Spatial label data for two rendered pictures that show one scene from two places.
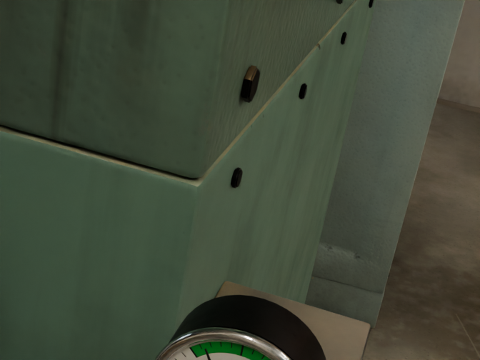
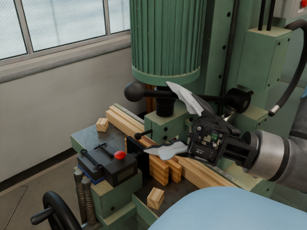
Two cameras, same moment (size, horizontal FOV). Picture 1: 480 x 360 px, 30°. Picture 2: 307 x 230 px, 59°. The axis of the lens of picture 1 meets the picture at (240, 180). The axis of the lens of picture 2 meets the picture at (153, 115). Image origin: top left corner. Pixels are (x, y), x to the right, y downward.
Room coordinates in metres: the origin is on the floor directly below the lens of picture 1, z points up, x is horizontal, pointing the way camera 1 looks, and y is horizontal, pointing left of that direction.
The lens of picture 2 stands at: (-0.02, -0.17, 1.48)
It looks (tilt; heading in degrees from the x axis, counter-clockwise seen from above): 32 degrees down; 37
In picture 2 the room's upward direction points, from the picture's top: straight up
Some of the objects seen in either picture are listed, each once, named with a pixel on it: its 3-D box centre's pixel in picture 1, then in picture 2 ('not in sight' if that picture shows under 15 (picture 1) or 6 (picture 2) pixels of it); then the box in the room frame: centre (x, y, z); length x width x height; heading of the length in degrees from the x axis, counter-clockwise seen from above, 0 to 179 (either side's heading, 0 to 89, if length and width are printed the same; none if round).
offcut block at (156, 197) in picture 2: not in sight; (156, 198); (0.38, 0.11, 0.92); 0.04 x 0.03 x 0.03; 12
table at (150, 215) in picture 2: not in sight; (133, 178); (0.43, 0.24, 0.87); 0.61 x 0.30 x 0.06; 78
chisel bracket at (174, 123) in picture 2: not in sight; (169, 123); (0.55, 0.19, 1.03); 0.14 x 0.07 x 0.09; 168
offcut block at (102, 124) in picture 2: not in sight; (102, 124); (0.54, 0.48, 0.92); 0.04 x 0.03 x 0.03; 29
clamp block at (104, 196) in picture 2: not in sight; (108, 180); (0.35, 0.26, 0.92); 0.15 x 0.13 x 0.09; 78
